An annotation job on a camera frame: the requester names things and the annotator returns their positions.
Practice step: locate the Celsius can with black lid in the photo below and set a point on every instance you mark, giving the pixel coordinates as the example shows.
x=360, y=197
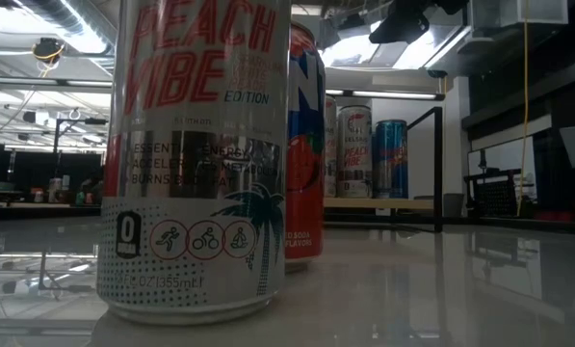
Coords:
x=354, y=154

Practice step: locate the blue silver Red Bull can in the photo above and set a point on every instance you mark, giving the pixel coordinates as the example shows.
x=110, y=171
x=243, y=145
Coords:
x=390, y=164

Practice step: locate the Celsius Tropical Vibe can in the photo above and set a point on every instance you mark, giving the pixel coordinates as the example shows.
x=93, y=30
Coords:
x=330, y=144

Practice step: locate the red Fanta strawberry can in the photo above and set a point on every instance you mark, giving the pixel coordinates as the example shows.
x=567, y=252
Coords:
x=306, y=202

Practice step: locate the Celsius Peach Vibe can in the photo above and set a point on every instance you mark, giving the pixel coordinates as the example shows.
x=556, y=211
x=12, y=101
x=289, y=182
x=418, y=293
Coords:
x=190, y=241

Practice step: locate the ceiling light tube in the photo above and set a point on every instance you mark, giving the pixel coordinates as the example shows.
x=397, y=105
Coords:
x=17, y=81
x=88, y=83
x=393, y=95

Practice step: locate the grey plastic bin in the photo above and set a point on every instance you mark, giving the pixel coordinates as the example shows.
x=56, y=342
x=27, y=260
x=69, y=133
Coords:
x=454, y=205

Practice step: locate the red flat object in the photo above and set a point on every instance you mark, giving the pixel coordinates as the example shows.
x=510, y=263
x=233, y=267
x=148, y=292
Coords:
x=554, y=216

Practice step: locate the cluttered background workbench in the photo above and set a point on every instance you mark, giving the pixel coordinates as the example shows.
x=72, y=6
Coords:
x=51, y=197

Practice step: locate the black partition screen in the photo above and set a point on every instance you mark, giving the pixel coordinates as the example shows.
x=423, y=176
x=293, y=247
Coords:
x=36, y=166

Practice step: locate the black metal shelf frame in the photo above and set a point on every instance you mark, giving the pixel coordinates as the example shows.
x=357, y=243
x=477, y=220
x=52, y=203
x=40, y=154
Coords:
x=437, y=168

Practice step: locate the silver corrugated ventilation duct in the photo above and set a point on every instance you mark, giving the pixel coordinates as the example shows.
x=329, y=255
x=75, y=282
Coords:
x=70, y=19

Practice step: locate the black background rig frame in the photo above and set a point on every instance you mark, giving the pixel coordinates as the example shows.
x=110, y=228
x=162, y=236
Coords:
x=58, y=135

